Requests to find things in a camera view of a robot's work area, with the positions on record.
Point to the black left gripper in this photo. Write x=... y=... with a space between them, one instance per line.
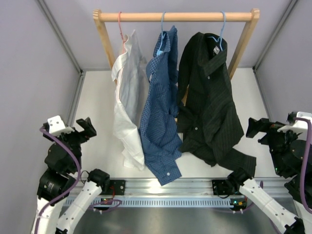
x=89 y=130

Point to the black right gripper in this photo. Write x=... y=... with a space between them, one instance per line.
x=255 y=126

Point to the dark pinstriped shirt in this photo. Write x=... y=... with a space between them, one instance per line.
x=207 y=114

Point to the light blue wire hanger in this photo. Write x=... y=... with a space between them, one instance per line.
x=218 y=40

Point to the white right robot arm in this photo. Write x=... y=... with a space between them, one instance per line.
x=286 y=200

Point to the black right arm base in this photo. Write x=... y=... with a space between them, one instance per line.
x=225 y=187

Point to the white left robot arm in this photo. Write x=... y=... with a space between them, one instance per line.
x=62 y=176

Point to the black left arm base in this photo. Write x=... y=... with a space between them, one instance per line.
x=116 y=187

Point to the white shirt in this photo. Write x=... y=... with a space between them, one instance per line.
x=130 y=97

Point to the blue checked shirt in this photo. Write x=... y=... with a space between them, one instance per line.
x=158 y=129

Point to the blue hanger with clip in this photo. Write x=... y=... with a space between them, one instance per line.
x=162 y=43

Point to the wooden clothes rack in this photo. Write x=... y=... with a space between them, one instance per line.
x=249 y=18

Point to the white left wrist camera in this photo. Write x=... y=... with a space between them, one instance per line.
x=56 y=126

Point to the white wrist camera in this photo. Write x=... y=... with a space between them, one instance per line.
x=56 y=126
x=297 y=126

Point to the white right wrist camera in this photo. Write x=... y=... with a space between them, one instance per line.
x=297 y=126

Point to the light blue slotted cable duct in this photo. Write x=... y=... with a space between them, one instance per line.
x=197 y=202

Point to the pink wire hanger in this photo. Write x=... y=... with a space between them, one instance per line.
x=123 y=37

